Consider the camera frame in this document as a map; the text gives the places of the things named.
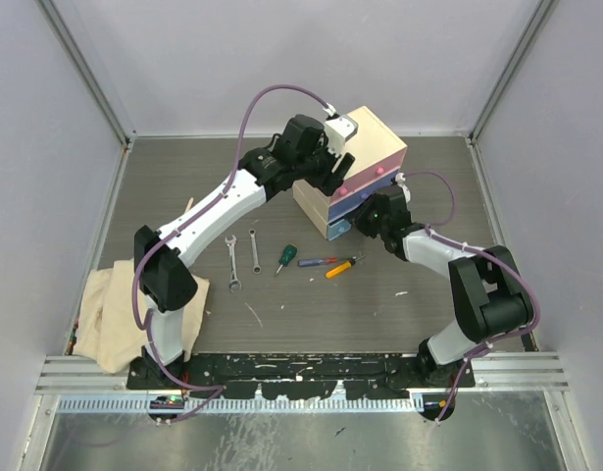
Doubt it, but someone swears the cream drawer cabinet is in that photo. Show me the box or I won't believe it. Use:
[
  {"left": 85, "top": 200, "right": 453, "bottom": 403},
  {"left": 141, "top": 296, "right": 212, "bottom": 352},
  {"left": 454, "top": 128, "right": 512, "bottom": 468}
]
[{"left": 292, "top": 106, "right": 407, "bottom": 239}]

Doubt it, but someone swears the red blue handled screwdriver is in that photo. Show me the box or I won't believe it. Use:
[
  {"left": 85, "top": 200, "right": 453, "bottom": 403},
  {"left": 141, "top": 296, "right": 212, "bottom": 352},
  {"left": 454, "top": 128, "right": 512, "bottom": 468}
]
[{"left": 297, "top": 257, "right": 338, "bottom": 268}]

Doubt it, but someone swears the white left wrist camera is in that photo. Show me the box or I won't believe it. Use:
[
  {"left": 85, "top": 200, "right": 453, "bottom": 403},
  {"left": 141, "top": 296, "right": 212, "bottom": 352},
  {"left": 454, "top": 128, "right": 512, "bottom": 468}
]
[{"left": 324, "top": 103, "right": 358, "bottom": 157}]

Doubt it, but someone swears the orange handled screwdriver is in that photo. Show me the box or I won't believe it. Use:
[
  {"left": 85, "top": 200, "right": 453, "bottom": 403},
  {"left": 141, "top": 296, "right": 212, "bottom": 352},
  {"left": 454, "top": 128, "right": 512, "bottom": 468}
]
[{"left": 326, "top": 255, "right": 364, "bottom": 280}]

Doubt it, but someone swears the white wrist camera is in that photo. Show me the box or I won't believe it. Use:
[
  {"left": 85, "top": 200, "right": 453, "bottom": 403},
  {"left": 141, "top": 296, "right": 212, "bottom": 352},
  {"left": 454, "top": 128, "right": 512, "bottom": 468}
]
[
  {"left": 394, "top": 172, "right": 411, "bottom": 203},
  {"left": 324, "top": 103, "right": 358, "bottom": 157}
]

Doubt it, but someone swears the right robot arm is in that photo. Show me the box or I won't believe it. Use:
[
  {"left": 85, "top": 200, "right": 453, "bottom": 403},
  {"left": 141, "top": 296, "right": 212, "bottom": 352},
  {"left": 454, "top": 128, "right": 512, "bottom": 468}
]
[{"left": 351, "top": 185, "right": 540, "bottom": 387}]

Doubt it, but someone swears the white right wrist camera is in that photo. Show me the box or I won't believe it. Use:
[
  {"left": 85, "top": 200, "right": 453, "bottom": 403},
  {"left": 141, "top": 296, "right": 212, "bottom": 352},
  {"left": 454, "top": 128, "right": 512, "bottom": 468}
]
[{"left": 394, "top": 172, "right": 411, "bottom": 203}]

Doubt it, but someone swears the silver ratchet combination wrench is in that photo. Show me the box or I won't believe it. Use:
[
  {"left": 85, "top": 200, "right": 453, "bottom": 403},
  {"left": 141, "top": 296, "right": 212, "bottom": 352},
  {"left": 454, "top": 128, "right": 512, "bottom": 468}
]
[{"left": 249, "top": 229, "right": 261, "bottom": 275}]

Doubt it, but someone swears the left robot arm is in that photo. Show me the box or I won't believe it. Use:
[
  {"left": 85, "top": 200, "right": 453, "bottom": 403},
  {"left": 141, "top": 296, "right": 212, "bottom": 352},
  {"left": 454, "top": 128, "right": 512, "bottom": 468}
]
[{"left": 134, "top": 115, "right": 358, "bottom": 389}]

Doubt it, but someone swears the small pink drawer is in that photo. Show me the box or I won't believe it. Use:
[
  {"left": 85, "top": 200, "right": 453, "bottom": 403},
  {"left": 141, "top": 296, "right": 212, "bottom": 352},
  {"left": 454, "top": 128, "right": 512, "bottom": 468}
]
[{"left": 329, "top": 181, "right": 362, "bottom": 206}]

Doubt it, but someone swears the green handled screwdriver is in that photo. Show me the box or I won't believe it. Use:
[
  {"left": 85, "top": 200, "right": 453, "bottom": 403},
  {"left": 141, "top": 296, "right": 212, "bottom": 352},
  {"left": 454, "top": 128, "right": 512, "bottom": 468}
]
[{"left": 275, "top": 244, "right": 297, "bottom": 276}]

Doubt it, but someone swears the large pink drawer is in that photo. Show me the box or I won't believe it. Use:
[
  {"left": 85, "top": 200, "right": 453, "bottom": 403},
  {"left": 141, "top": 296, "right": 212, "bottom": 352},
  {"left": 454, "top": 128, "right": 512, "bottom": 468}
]
[{"left": 356, "top": 147, "right": 407, "bottom": 187}]

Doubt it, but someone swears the wide purple drawer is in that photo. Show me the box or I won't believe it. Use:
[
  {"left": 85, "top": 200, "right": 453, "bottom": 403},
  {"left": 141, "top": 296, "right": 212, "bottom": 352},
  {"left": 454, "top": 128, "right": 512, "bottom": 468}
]
[{"left": 327, "top": 169, "right": 399, "bottom": 224}]

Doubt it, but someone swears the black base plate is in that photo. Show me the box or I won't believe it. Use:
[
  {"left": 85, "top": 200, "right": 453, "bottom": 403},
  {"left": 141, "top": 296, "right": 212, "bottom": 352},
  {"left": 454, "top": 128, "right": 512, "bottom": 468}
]
[{"left": 126, "top": 350, "right": 478, "bottom": 401}]

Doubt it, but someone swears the beige cloth bag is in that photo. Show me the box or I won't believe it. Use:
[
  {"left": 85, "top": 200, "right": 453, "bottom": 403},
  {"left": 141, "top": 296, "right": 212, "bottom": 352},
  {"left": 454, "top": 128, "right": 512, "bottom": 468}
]
[{"left": 73, "top": 195, "right": 212, "bottom": 377}]

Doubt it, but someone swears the slotted cable duct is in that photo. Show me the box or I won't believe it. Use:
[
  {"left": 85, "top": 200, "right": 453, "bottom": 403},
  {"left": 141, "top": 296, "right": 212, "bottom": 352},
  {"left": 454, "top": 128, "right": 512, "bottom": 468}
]
[{"left": 56, "top": 393, "right": 424, "bottom": 415}]

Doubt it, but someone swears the light blue drawer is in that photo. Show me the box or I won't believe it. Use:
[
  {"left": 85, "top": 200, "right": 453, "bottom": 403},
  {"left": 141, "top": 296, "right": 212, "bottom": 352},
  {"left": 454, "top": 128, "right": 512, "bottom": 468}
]
[{"left": 327, "top": 218, "right": 352, "bottom": 241}]

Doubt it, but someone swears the silver open end wrench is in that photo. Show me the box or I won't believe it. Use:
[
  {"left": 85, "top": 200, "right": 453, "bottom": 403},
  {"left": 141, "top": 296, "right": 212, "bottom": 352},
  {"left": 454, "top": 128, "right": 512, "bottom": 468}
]
[{"left": 225, "top": 235, "right": 242, "bottom": 292}]

